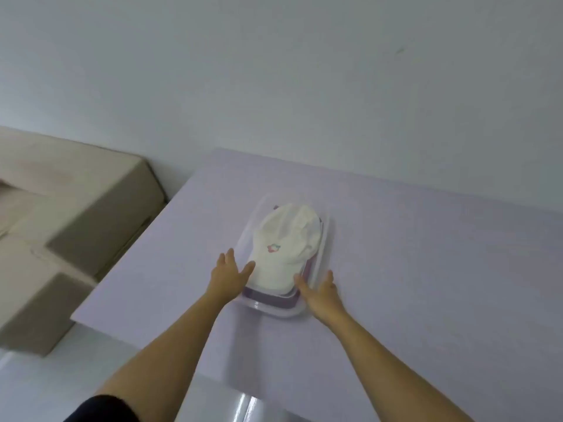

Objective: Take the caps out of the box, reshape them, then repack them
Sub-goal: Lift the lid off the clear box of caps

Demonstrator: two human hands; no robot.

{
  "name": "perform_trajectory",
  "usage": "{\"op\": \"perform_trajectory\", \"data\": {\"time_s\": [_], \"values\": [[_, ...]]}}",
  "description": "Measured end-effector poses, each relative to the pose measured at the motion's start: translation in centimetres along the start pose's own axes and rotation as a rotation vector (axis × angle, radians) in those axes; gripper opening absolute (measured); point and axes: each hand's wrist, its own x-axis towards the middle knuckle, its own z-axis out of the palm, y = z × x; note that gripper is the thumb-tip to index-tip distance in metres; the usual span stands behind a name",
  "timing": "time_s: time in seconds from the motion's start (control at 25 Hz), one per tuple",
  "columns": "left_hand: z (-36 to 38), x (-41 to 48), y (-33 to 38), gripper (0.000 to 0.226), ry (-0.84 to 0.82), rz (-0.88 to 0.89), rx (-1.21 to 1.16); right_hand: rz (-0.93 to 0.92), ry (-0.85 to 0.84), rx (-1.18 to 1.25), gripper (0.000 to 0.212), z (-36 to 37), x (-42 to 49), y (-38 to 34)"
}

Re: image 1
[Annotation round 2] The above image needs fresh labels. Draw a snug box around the person's right hand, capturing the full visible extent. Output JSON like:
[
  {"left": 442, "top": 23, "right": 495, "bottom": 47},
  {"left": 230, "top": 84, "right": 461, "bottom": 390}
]
[{"left": 293, "top": 270, "right": 348, "bottom": 326}]

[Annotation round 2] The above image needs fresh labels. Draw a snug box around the person's left hand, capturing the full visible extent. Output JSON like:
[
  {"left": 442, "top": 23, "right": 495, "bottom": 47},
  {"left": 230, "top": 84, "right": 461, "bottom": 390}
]
[{"left": 206, "top": 248, "right": 257, "bottom": 304}]

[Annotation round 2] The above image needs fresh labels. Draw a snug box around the dark grey and maroon cap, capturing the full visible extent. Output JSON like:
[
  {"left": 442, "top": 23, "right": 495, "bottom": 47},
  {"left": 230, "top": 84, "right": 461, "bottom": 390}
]
[{"left": 242, "top": 285, "right": 310, "bottom": 310}]

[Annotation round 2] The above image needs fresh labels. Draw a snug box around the clear plastic container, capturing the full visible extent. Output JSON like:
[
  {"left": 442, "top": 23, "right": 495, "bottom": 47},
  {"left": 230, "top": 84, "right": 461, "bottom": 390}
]
[{"left": 233, "top": 193, "right": 335, "bottom": 319}]

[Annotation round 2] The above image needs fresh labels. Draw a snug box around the white cap with colourful logo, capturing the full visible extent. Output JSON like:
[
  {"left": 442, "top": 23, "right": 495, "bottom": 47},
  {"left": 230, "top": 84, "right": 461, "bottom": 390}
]
[{"left": 247, "top": 203, "right": 321, "bottom": 294}]

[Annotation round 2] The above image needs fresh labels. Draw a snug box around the person's right forearm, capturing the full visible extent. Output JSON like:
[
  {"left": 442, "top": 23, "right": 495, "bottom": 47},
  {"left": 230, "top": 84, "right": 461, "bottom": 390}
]
[{"left": 314, "top": 309, "right": 474, "bottom": 422}]

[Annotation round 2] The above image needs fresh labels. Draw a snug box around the person's left forearm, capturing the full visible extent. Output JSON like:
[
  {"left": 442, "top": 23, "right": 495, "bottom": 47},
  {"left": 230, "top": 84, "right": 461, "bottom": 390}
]
[{"left": 94, "top": 290, "right": 245, "bottom": 422}]

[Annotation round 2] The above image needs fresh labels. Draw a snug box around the person's black left sleeve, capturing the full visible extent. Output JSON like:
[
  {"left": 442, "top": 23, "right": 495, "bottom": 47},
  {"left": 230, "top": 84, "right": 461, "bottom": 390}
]
[{"left": 66, "top": 394, "right": 141, "bottom": 422}]

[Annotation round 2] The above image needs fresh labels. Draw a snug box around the beige sofa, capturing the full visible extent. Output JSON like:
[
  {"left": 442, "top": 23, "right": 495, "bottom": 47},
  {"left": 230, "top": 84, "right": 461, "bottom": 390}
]
[{"left": 0, "top": 125, "right": 168, "bottom": 358}]

